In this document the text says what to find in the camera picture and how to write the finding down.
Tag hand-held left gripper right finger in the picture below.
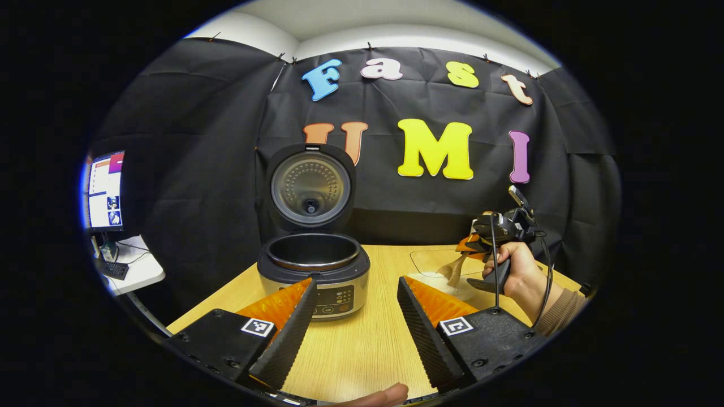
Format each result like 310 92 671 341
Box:
397 276 546 395

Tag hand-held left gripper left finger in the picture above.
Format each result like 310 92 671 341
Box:
167 277 318 392

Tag wooden spoon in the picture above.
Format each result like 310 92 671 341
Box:
436 252 470 289

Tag heap of white rice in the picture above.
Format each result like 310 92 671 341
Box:
406 271 477 300

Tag silver black rice cooker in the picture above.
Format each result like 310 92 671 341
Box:
257 143 371 322

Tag clear plastic container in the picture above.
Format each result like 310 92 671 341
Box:
408 248 510 303

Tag white side table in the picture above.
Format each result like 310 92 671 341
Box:
93 235 173 337

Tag black backdrop cloth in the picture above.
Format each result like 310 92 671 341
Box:
90 37 623 317

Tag black keyboard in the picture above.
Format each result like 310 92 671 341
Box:
95 259 130 281

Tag computer monitor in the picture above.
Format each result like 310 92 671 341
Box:
85 150 126 232

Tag thick black cable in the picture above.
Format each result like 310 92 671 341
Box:
488 214 502 310

